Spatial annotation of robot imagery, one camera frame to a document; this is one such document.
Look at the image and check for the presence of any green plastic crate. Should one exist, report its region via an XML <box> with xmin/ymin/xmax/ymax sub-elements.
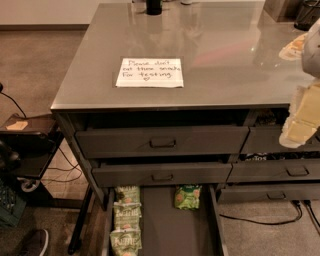
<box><xmin>0</xmin><ymin>180</ymin><xmax>26</xmax><ymax>227</ymax></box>

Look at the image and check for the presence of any bottom right grey drawer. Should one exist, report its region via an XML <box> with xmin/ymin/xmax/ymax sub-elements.
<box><xmin>219</xmin><ymin>183</ymin><xmax>320</xmax><ymax>202</ymax></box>

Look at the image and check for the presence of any black floor power cable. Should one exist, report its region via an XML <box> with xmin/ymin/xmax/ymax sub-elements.
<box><xmin>219</xmin><ymin>199</ymin><xmax>320</xmax><ymax>231</ymax></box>

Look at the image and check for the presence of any kettle chip bag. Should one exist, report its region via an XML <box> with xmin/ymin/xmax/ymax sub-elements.
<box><xmin>115</xmin><ymin>186</ymin><xmax>140</xmax><ymax>204</ymax></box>
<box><xmin>110</xmin><ymin>229</ymin><xmax>142</xmax><ymax>256</ymax></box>
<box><xmin>113</xmin><ymin>202</ymin><xmax>141</xmax><ymax>230</ymax></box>

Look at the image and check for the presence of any grey cabinet with counter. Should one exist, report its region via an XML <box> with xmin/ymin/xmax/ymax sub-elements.
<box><xmin>52</xmin><ymin>2</ymin><xmax>320</xmax><ymax>256</ymax></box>

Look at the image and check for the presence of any small white cup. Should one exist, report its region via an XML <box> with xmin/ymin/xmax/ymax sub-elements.
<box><xmin>181</xmin><ymin>0</ymin><xmax>193</xmax><ymax>5</ymax></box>

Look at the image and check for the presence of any grey drawer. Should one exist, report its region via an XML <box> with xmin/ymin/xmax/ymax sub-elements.
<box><xmin>75</xmin><ymin>126</ymin><xmax>249</xmax><ymax>158</ymax></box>
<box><xmin>228</xmin><ymin>159</ymin><xmax>320</xmax><ymax>183</ymax></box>
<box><xmin>92</xmin><ymin>162</ymin><xmax>232</xmax><ymax>187</ymax></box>
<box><xmin>219</xmin><ymin>183</ymin><xmax>320</xmax><ymax>202</ymax></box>
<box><xmin>241</xmin><ymin>125</ymin><xmax>320</xmax><ymax>154</ymax></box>

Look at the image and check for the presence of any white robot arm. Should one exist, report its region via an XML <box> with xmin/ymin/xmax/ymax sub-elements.
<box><xmin>279</xmin><ymin>19</ymin><xmax>320</xmax><ymax>148</ymax></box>

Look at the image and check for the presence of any middle kettle chip bag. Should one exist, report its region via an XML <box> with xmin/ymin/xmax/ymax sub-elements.
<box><xmin>113</xmin><ymin>202</ymin><xmax>141</xmax><ymax>230</ymax></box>

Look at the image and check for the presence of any open bottom left drawer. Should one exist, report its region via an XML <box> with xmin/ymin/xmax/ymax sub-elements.
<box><xmin>101</xmin><ymin>185</ymin><xmax>229</xmax><ymax>256</ymax></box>

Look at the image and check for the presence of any middle right grey drawer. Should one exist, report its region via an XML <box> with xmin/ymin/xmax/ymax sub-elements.
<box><xmin>228</xmin><ymin>159</ymin><xmax>320</xmax><ymax>183</ymax></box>

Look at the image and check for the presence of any white handwritten paper note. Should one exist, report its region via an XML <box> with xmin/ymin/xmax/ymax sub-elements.
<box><xmin>115</xmin><ymin>58</ymin><xmax>184</xmax><ymax>88</ymax></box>

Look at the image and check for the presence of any dark bottle on counter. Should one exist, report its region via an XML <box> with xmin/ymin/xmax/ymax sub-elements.
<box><xmin>146</xmin><ymin>0</ymin><xmax>162</xmax><ymax>15</ymax></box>

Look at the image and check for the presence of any top kettle chip bag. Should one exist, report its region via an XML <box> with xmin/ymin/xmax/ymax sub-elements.
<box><xmin>115</xmin><ymin>186</ymin><xmax>140</xmax><ymax>204</ymax></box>

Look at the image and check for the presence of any top right grey drawer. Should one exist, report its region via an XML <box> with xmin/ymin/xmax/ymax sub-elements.
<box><xmin>241</xmin><ymin>125</ymin><xmax>320</xmax><ymax>154</ymax></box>

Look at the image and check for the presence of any black mesh pencil cup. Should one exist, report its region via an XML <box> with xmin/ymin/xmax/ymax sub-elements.
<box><xmin>294</xmin><ymin>0</ymin><xmax>320</xmax><ymax>31</ymax></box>

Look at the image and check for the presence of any bottom kettle chip bag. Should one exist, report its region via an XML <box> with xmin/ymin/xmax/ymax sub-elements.
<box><xmin>110</xmin><ymin>229</ymin><xmax>142</xmax><ymax>256</ymax></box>

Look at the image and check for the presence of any black side cart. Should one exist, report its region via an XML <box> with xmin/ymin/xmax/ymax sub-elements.
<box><xmin>0</xmin><ymin>113</ymin><xmax>64</xmax><ymax>208</ymax></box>

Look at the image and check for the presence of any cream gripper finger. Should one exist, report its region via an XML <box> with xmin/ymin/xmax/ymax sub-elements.
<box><xmin>279</xmin><ymin>33</ymin><xmax>307</xmax><ymax>61</ymax></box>
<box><xmin>279</xmin><ymin>82</ymin><xmax>320</xmax><ymax>148</ymax></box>

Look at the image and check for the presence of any green rice chip bag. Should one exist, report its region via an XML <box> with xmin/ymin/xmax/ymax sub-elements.
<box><xmin>174</xmin><ymin>185</ymin><xmax>202</xmax><ymax>210</ymax></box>

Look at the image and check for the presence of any top left grey drawer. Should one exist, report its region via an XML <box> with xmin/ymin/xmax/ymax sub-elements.
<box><xmin>75</xmin><ymin>126</ymin><xmax>249</xmax><ymax>158</ymax></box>

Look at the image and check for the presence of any middle left grey drawer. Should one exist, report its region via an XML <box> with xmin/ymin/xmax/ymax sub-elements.
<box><xmin>92</xmin><ymin>162</ymin><xmax>232</xmax><ymax>187</ymax></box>

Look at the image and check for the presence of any dark shoe with white sole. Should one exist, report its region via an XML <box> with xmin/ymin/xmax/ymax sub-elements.
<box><xmin>18</xmin><ymin>229</ymin><xmax>49</xmax><ymax>256</ymax></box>

